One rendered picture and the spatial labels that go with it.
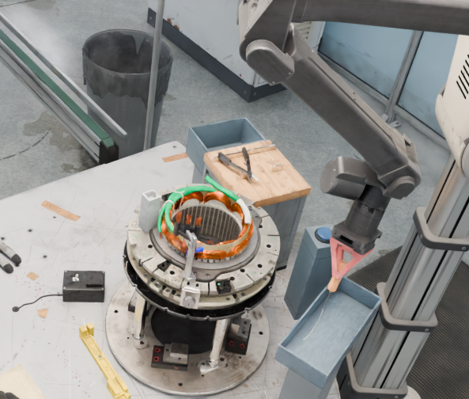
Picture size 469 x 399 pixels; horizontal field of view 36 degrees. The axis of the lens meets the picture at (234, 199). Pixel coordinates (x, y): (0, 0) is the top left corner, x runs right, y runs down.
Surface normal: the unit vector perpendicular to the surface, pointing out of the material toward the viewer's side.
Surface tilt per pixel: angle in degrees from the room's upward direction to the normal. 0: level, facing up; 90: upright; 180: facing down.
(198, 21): 90
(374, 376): 90
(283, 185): 0
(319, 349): 0
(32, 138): 0
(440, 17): 101
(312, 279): 90
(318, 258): 90
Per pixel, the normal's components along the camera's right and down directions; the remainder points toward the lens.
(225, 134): 0.47, 0.63
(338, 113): 0.05, 0.80
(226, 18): -0.76, 0.33
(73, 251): 0.15, -0.75
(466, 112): -0.99, -0.09
